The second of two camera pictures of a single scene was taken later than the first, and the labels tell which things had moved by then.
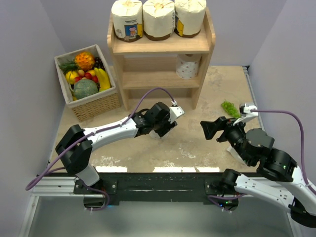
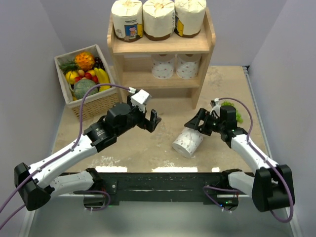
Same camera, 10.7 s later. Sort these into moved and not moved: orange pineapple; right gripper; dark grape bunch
Moved: right gripper
Not moved: orange pineapple; dark grape bunch
